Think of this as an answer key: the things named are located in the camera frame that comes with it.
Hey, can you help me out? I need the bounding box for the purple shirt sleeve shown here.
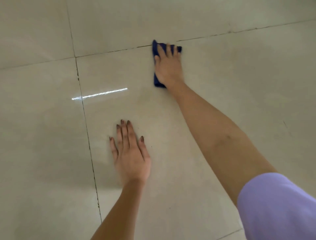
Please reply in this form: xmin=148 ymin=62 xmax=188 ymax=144
xmin=237 ymin=172 xmax=316 ymax=240

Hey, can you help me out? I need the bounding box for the person's right hand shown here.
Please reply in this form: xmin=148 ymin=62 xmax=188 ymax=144
xmin=154 ymin=44 xmax=185 ymax=88

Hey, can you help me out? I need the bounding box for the person's left forearm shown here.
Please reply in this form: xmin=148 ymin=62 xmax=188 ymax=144
xmin=91 ymin=179 xmax=146 ymax=240

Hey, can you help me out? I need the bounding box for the blue cloth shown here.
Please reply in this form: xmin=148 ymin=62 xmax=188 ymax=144
xmin=152 ymin=39 xmax=183 ymax=88

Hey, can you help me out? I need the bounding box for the beige tiled floor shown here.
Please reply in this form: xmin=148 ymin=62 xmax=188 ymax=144
xmin=0 ymin=0 xmax=316 ymax=240

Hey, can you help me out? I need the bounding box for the person's left hand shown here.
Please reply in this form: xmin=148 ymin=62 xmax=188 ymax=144
xmin=109 ymin=119 xmax=152 ymax=186

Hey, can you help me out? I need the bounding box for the person's right forearm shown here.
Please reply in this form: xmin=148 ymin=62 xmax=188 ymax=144
xmin=167 ymin=81 xmax=278 ymax=213

